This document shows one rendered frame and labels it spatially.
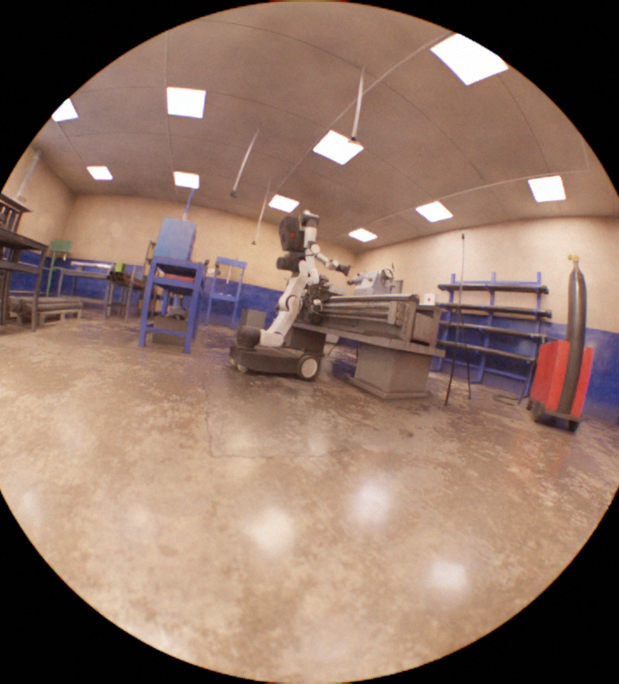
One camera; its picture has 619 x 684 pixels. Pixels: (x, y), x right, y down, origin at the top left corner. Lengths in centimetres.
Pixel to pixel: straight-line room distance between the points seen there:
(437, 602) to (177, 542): 52
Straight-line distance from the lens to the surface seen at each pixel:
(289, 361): 187
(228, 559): 52
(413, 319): 191
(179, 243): 235
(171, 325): 260
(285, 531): 58
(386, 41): 309
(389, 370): 185
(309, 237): 193
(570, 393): 249
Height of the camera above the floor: 45
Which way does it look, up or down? 4 degrees down
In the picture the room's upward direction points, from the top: 10 degrees clockwise
